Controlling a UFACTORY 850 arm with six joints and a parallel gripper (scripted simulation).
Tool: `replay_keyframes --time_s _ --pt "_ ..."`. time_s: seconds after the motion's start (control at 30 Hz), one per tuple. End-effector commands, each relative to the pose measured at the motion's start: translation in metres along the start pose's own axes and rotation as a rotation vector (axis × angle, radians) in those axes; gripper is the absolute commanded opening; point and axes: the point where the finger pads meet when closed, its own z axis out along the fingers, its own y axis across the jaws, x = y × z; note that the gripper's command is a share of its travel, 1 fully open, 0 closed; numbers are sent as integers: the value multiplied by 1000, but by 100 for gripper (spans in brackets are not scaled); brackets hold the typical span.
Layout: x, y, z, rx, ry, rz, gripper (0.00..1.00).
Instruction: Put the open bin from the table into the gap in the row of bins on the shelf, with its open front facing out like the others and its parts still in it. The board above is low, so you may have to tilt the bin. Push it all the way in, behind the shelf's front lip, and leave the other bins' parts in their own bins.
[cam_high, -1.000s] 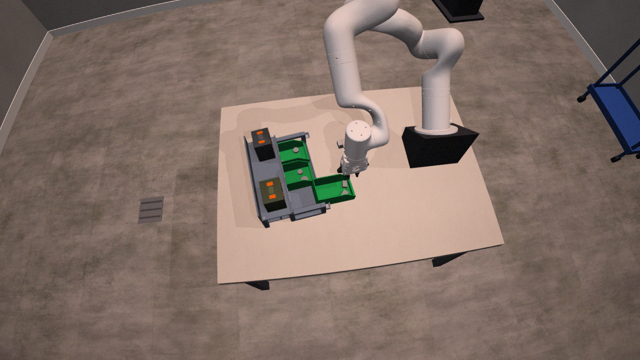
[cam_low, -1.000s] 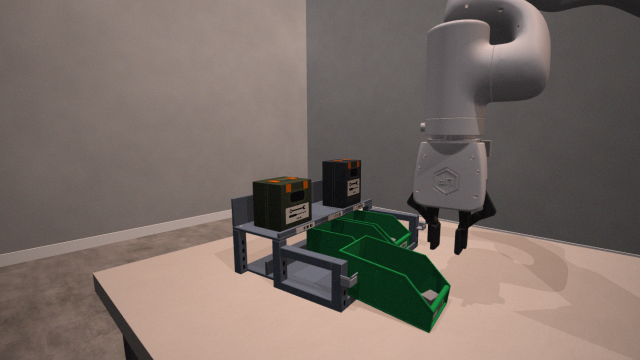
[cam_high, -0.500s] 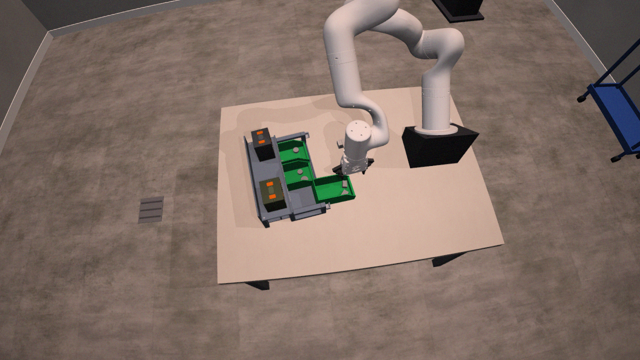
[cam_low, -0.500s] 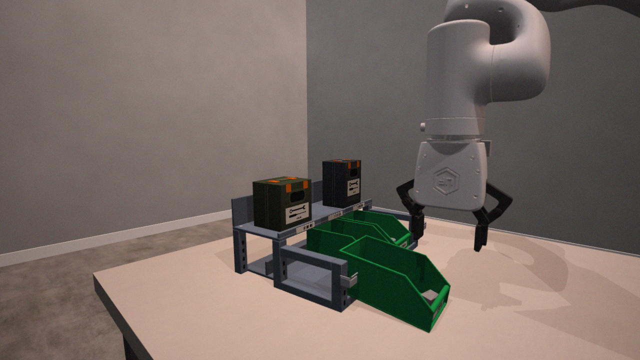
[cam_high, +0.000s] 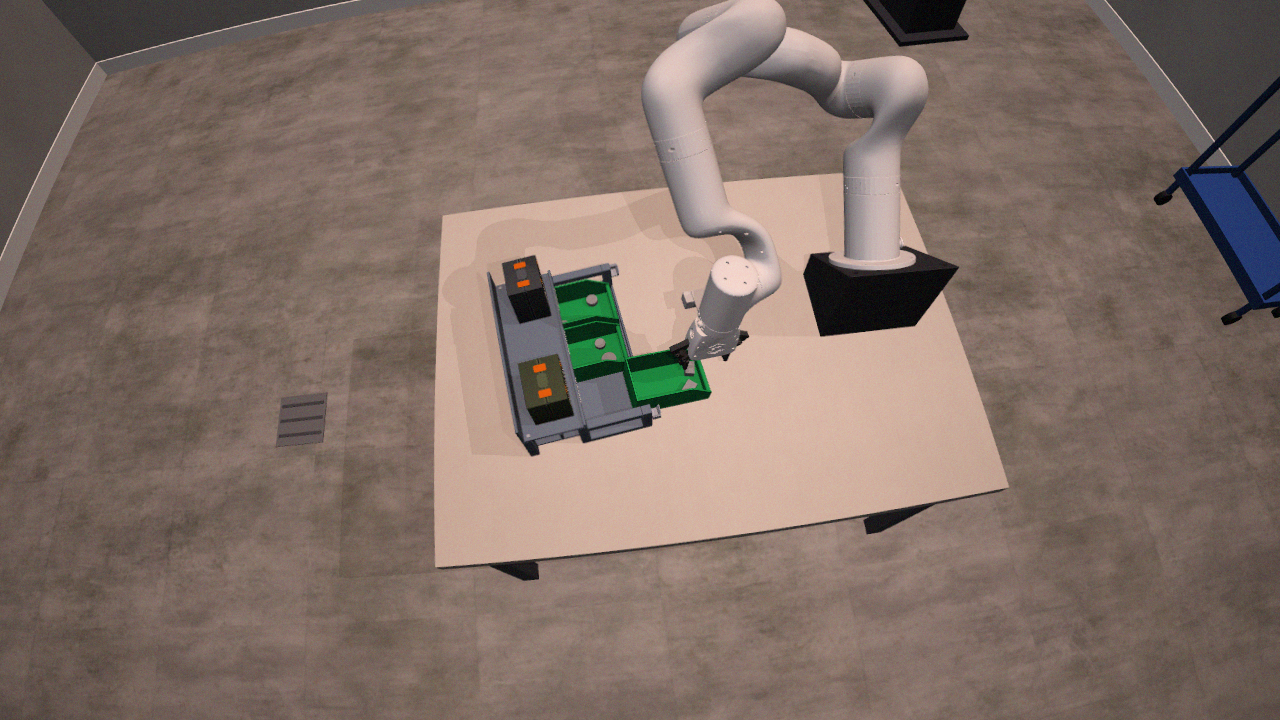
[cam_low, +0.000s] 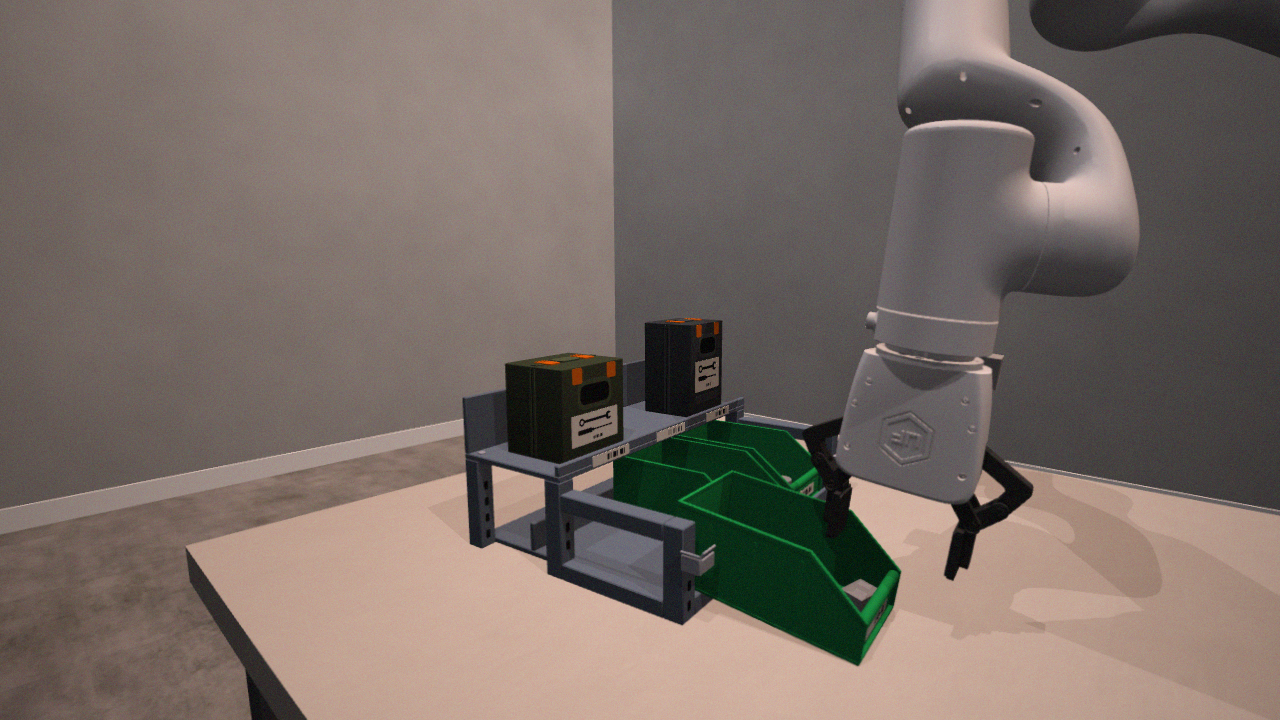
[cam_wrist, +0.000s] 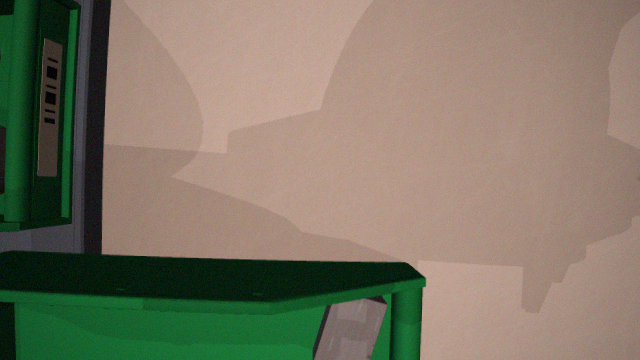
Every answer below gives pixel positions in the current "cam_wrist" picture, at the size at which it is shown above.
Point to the grey metal shelf rack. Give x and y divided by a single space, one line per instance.
88 149

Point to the pinkish-grey round disc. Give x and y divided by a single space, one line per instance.
2 158

